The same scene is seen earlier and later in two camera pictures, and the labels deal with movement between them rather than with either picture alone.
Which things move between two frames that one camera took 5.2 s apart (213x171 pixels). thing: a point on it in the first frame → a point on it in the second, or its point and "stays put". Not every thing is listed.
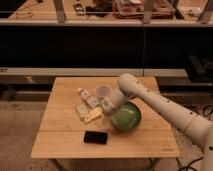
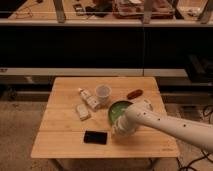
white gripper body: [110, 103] → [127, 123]
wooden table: [90, 117] stays put
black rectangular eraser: [95, 137] stays put
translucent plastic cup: [103, 91] stays put
